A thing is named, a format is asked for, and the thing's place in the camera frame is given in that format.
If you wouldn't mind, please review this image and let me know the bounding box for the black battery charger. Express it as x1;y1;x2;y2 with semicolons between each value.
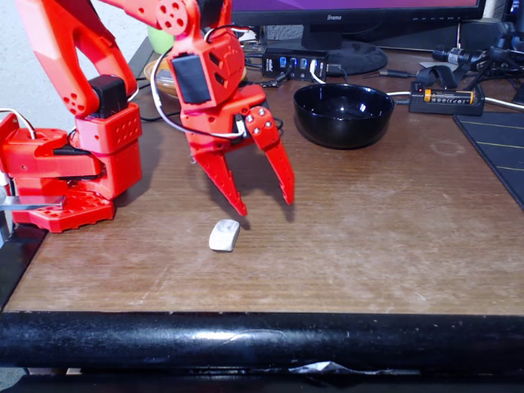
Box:
409;80;486;116

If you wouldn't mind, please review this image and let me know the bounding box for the black table edge bar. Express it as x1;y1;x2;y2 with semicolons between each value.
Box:
0;310;524;369

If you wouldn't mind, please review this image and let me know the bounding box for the black desk mat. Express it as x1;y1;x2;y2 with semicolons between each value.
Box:
453;111;524;210

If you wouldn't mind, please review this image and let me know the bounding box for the black flashlight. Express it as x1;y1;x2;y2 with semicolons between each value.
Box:
432;43;499;69

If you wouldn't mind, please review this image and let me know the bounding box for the black audio jack cable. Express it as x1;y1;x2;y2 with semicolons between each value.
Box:
362;68;417;79

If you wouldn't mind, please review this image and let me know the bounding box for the black tripod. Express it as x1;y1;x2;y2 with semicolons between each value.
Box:
466;20;524;93

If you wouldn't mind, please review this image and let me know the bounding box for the white USB cable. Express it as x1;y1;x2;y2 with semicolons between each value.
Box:
309;60;328;85

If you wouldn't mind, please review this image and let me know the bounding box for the yellow and black battery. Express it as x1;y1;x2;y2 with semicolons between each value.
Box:
423;88;476;104

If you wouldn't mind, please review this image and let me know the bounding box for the black bowl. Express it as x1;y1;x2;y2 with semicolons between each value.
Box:
293;83;396;150

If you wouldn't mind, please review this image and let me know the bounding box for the black strap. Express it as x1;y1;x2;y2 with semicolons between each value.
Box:
416;64;466;90

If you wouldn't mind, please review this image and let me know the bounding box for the black computer monitor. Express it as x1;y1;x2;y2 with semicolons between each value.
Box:
231;0;488;77

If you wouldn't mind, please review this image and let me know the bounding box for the orange plate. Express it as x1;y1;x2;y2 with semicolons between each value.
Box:
142;56;248;101

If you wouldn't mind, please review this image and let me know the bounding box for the black USB hub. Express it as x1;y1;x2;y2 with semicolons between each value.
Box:
261;47;329;82

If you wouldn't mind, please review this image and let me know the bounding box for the white eraser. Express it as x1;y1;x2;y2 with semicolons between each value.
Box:
208;219;242;252

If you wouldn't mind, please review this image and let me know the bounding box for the black speaker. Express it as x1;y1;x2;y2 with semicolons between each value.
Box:
458;19;507;52

